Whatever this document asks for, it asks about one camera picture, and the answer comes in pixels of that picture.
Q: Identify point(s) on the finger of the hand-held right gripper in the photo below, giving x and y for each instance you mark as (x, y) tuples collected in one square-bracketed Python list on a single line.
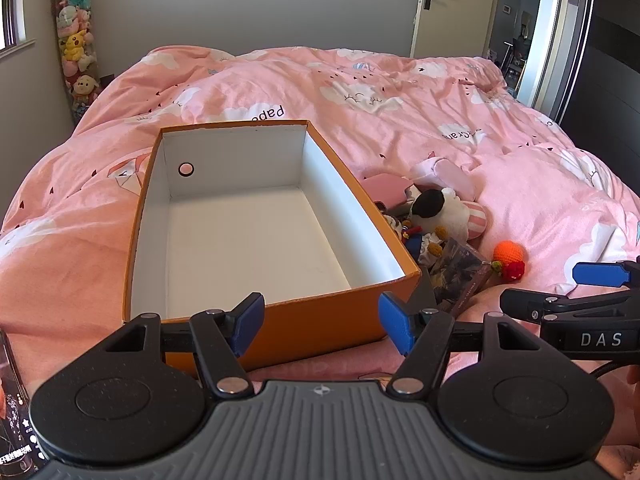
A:
[(597, 274), (530, 305)]

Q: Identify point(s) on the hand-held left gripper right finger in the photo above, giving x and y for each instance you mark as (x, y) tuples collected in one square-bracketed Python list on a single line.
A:
[(397, 322)]

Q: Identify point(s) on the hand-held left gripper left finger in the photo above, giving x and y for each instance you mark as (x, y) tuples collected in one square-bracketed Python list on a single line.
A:
[(248, 322)]

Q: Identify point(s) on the red panda sailor plush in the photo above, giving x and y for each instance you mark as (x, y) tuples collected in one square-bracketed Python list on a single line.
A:
[(415, 246)]

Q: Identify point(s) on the orange cardboard box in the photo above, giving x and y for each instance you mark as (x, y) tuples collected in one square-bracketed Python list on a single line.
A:
[(240, 240)]

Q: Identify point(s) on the panda plush toy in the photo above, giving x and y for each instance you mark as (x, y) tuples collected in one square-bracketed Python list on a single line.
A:
[(445, 215)]

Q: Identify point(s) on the person's right hand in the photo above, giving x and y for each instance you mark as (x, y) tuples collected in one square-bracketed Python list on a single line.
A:
[(635, 381)]

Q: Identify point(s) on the red crochet strawberry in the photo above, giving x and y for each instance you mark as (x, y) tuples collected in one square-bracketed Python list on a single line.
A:
[(512, 270)]

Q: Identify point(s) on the orange crochet ball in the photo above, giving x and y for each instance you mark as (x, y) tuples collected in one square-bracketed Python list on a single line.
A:
[(507, 251)]

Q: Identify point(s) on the dark card packet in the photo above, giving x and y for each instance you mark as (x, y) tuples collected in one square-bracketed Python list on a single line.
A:
[(457, 270)]

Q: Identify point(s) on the pink case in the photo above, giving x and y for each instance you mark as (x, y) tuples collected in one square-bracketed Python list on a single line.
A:
[(387, 190)]

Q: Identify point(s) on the pink striped plush toy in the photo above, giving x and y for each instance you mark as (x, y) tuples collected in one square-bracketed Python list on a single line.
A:
[(450, 175)]

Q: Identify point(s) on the black wardrobe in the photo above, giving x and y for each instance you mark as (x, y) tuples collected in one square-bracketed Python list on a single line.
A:
[(610, 60)]

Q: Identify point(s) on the pink printed blanket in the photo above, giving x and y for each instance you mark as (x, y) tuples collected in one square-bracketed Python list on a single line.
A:
[(350, 105)]

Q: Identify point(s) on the smartphone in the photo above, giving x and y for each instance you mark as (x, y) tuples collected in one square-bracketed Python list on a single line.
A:
[(17, 410)]

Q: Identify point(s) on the white door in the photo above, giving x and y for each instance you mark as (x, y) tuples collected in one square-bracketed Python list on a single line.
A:
[(460, 20)]

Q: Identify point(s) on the column of plush toys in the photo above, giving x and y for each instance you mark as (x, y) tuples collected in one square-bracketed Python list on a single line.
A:
[(75, 45)]

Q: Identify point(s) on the window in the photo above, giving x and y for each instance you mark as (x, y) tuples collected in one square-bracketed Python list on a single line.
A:
[(12, 5)]

